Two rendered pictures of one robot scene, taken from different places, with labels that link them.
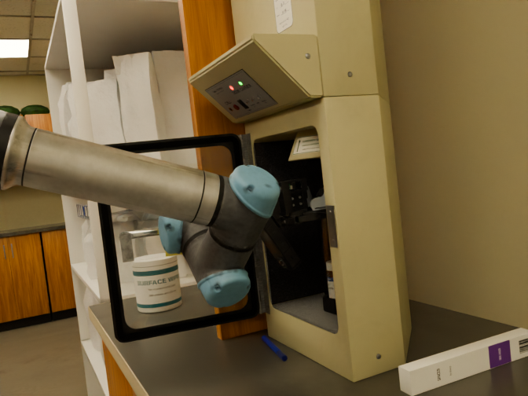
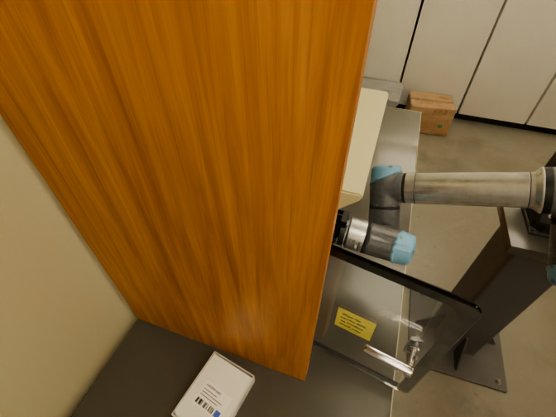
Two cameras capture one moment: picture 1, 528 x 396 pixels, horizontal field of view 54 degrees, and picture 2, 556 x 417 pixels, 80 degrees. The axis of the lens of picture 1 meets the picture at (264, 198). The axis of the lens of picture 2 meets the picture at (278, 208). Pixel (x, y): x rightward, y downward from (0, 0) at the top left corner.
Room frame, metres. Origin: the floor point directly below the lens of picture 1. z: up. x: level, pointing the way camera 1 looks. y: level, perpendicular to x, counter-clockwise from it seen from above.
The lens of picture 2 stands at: (1.38, 0.28, 1.82)
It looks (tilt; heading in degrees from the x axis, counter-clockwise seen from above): 46 degrees down; 225
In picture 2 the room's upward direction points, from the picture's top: straight up
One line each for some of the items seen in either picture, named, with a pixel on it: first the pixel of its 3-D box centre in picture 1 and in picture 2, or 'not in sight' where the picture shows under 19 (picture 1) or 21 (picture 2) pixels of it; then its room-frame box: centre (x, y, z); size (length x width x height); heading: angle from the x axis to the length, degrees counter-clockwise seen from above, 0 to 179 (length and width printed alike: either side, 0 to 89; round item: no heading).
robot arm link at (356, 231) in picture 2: not in sight; (353, 234); (0.91, 0.05, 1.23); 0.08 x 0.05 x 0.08; 26
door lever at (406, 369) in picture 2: not in sight; (391, 352); (1.07, 0.26, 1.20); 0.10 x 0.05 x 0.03; 106
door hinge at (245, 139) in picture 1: (254, 225); not in sight; (1.11, 0.03, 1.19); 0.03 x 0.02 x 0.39; 26
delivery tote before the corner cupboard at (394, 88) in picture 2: not in sight; (366, 102); (-1.44, -1.28, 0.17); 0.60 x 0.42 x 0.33; 114
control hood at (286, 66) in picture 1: (247, 86); (341, 151); (0.95, 0.01, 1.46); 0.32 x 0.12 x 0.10; 26
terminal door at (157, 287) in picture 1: (179, 235); (357, 323); (1.06, 0.18, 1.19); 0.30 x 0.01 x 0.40; 106
